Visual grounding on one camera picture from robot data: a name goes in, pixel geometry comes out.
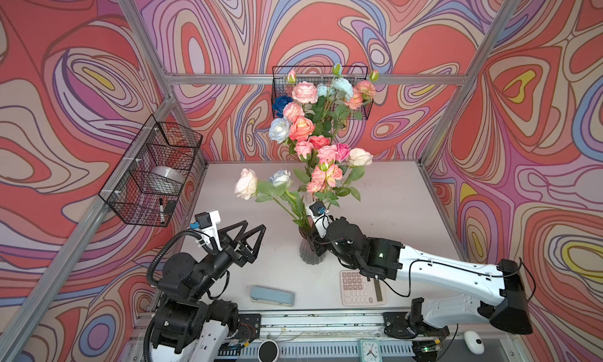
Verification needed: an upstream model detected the back black wire basket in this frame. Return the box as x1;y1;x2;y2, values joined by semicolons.
271;64;377;120

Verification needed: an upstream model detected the small green clock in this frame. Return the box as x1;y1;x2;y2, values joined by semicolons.
359;339;383;362

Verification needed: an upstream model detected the left black wire basket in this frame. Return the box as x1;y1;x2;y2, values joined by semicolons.
99;116;203;227

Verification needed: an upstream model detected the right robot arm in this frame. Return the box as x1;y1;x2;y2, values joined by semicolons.
309;214;533;335

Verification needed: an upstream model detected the cream peach rose stem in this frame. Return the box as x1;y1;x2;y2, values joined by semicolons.
234;168;293;222

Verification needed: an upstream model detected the pink artificial rose stem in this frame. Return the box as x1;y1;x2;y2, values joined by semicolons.
309;135;331;150

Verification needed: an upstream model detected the round black speaker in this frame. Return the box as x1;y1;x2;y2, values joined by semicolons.
258;340;280;362

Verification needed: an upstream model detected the pink calculator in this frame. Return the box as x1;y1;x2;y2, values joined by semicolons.
339;270;386;308

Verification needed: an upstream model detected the black wire basket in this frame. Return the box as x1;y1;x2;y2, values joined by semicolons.
99;116;203;227
271;64;377;120

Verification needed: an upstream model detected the light blue flower stem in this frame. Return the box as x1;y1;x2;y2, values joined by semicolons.
311;64;353;138

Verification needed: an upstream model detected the coral pink rose stem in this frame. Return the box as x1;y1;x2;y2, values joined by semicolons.
289;116;316;142

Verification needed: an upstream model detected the small pink spray stem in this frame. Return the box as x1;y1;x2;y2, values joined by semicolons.
306;164;343;207

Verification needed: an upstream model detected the white artificial rose stem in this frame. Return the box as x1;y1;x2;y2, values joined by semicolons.
269;118;291;143

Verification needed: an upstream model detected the white tape roll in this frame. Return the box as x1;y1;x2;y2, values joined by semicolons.
149;166;185;196

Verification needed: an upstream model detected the large pink peony stem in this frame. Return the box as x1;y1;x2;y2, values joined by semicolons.
283;69;319;123

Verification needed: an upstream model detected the blue artificial rose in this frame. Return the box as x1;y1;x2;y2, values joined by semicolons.
272;96;293;118

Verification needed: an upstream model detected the pink peach flower stem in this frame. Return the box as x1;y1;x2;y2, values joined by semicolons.
344;70;379;120

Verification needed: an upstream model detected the light pink rose stem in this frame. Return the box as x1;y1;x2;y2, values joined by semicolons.
295;141;314;162

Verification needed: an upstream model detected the pale pink rose stem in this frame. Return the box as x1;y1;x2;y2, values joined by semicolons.
317;145;338;166

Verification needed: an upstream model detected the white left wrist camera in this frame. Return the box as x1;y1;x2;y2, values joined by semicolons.
189;211;222;254

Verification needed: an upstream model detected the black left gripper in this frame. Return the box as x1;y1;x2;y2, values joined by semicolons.
186;221;263;304

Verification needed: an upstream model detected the purple glass vase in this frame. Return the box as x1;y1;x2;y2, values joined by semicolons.
298;226;327;266

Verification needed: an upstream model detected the light blue eraser box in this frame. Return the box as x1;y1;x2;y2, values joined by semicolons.
250;286;295;306

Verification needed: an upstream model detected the cream pink rose stem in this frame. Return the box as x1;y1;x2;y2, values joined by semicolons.
335;148;374;201

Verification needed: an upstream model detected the white computer mouse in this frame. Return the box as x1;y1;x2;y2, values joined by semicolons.
463;331;485;355

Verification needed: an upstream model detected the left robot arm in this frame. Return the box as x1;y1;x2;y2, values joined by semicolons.
142;221;266;361

